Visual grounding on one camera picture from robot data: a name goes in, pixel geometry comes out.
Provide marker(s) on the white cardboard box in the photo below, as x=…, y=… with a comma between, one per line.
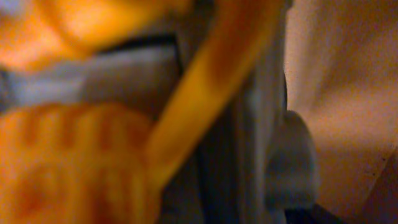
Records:
x=341, y=71

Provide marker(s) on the red toy fire truck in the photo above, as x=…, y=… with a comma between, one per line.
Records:
x=149, y=112

